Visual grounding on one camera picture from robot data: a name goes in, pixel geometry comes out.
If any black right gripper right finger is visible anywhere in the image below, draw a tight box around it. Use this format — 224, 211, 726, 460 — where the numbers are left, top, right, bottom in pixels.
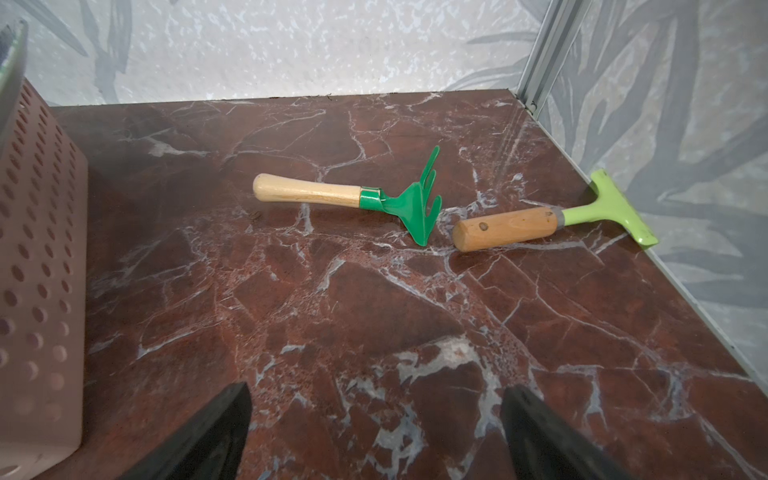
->
501, 385, 632, 480

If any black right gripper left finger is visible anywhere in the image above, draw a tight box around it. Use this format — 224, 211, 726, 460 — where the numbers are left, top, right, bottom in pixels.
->
121, 382, 252, 479

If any pink perforated plastic basket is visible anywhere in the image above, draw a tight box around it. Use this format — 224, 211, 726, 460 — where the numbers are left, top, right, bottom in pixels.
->
0, 77, 89, 480

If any light green scraper wooden handle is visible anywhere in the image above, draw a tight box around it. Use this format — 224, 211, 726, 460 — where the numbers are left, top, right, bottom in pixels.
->
452, 169, 659, 252

